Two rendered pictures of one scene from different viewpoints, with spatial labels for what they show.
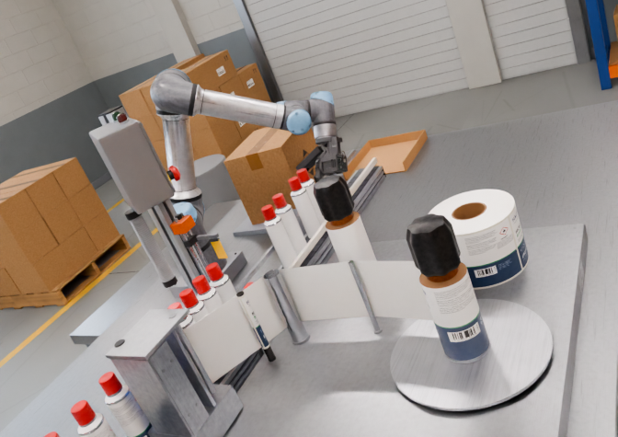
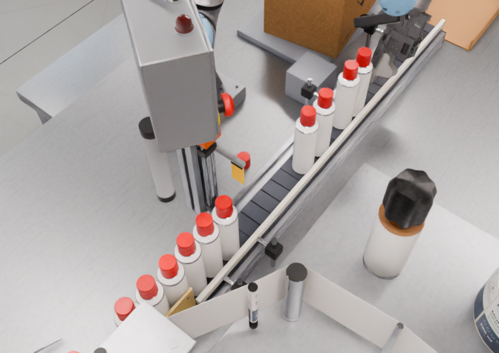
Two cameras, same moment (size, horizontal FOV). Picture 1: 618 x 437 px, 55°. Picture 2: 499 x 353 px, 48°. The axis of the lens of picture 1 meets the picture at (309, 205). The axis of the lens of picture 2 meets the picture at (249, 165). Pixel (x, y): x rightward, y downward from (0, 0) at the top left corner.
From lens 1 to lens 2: 0.85 m
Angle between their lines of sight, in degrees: 33
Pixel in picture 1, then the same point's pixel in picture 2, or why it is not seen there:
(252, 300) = (261, 285)
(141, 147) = (198, 85)
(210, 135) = not seen: outside the picture
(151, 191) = (188, 133)
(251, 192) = (281, 2)
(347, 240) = (396, 244)
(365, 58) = not seen: outside the picture
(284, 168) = (337, 4)
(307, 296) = (323, 297)
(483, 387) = not seen: outside the picture
